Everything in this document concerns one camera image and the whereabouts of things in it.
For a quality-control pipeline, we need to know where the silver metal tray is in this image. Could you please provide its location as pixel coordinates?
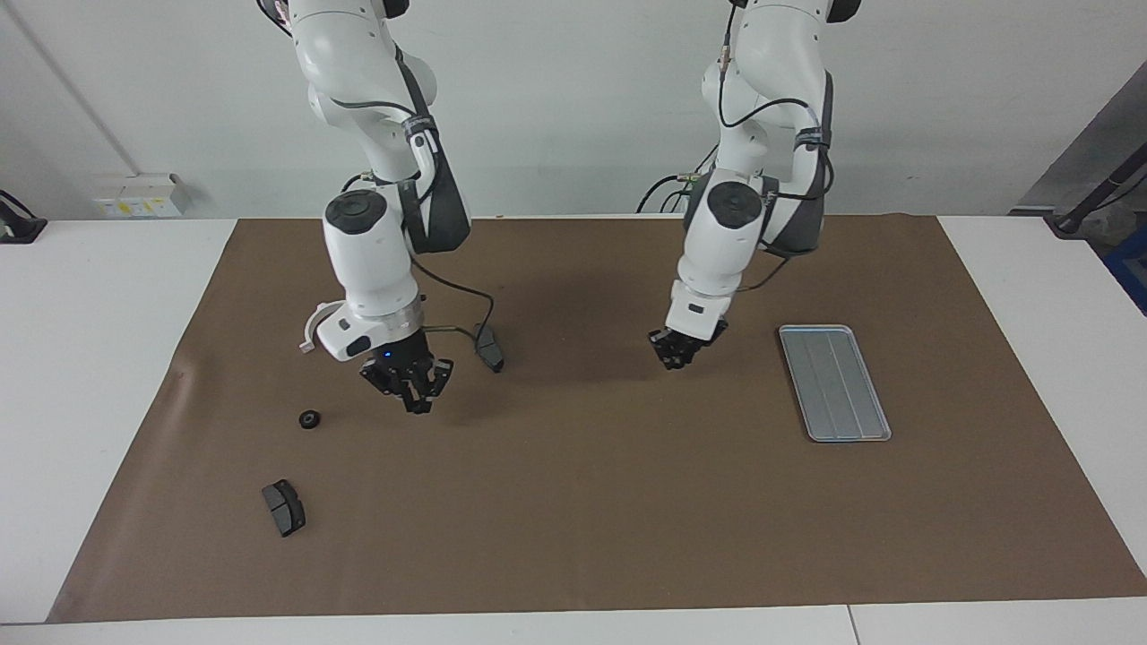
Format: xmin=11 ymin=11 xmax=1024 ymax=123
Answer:
xmin=778 ymin=324 xmax=893 ymax=443

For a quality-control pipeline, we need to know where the long grey brake pad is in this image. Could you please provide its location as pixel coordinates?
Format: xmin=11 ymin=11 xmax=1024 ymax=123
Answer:
xmin=472 ymin=322 xmax=505 ymax=374

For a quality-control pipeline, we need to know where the short grey brake pad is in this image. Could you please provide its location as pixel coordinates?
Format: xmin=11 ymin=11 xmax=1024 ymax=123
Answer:
xmin=262 ymin=479 xmax=306 ymax=538

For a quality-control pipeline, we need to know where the brown table mat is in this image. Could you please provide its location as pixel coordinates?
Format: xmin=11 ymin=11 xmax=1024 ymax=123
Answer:
xmin=47 ymin=213 xmax=1147 ymax=624

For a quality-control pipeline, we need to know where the black clamp base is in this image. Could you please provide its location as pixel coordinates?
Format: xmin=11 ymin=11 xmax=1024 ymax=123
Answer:
xmin=0 ymin=190 xmax=47 ymax=245

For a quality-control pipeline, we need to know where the black stand pole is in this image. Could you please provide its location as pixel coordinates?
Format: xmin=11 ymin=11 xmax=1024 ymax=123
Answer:
xmin=1047 ymin=143 xmax=1147 ymax=239

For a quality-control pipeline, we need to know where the blue crate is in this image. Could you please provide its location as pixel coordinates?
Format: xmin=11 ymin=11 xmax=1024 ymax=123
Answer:
xmin=1104 ymin=224 xmax=1147 ymax=316

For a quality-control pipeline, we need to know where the dark grey slanted panel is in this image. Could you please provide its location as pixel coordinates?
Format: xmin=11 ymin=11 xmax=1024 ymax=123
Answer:
xmin=1013 ymin=63 xmax=1147 ymax=216

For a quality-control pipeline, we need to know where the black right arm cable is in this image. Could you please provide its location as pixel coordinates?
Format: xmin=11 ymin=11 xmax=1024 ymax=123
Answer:
xmin=336 ymin=94 xmax=496 ymax=359

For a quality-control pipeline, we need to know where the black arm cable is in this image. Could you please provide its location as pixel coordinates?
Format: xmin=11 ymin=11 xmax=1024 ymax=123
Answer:
xmin=336 ymin=94 xmax=496 ymax=359
xmin=717 ymin=0 xmax=836 ymax=292

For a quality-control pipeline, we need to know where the white curved plastic bracket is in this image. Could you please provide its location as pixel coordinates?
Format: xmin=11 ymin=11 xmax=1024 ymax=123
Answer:
xmin=298 ymin=303 xmax=346 ymax=354

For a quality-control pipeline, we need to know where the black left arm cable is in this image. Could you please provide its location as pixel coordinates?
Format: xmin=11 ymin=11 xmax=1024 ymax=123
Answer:
xmin=717 ymin=0 xmax=836 ymax=292

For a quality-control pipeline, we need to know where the white wall socket box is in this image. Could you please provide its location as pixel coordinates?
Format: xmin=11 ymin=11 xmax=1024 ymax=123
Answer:
xmin=92 ymin=173 xmax=191 ymax=219

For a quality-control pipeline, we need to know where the white wall conduit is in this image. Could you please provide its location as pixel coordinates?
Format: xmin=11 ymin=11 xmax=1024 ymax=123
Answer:
xmin=11 ymin=0 xmax=142 ymax=177

